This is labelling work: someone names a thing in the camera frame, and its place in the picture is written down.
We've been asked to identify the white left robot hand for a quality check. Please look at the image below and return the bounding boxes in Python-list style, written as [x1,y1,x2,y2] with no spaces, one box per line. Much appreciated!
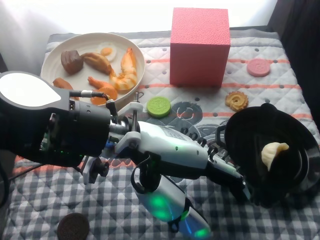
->
[132,121,251,240]

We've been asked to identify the black frying pan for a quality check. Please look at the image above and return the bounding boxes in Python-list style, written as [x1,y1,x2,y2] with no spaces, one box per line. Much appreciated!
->
[216,102,320,208]

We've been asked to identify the red cube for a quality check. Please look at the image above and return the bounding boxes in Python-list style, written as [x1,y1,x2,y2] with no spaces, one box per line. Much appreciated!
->
[169,6,231,88]

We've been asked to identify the green round toy cookie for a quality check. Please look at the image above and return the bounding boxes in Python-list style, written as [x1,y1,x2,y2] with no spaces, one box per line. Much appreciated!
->
[146,96,172,118]

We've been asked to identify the yellow toy butter cookie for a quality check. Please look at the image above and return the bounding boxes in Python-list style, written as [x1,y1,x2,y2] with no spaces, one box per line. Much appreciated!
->
[224,91,250,112]

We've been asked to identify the large orange toy shrimp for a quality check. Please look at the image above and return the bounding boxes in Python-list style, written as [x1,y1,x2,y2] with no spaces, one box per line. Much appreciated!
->
[109,47,138,91]

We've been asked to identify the orange toy fried shrimp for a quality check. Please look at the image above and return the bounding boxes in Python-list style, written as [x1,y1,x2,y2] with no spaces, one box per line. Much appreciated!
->
[87,75,119,106]

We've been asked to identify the white toy dumpling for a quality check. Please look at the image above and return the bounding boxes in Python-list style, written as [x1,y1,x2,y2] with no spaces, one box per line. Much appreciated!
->
[261,141,290,172]

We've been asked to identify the brown toy bread piece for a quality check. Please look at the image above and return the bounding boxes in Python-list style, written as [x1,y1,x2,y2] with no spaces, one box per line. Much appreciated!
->
[82,51,113,75]

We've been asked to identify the pink round toy cookie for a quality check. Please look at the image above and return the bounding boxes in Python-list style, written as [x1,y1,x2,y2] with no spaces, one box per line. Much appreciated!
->
[246,58,271,77]

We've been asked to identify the toy fried egg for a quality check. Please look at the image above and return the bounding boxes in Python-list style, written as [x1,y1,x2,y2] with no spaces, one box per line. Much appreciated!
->
[96,42,118,63]

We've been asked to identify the dark chocolate sandwich cookie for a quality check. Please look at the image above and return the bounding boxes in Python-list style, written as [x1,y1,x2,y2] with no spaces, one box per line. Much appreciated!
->
[56,212,90,240]

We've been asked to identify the orange-brown toy sausage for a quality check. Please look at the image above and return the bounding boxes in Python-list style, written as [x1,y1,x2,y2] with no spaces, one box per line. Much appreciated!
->
[52,77,80,101]

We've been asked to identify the brown toy chocolate piece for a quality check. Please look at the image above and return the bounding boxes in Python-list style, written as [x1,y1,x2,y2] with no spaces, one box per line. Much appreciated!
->
[60,50,84,75]

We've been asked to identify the cream round plate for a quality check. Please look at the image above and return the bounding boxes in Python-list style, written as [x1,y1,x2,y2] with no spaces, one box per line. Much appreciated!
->
[40,32,147,108]

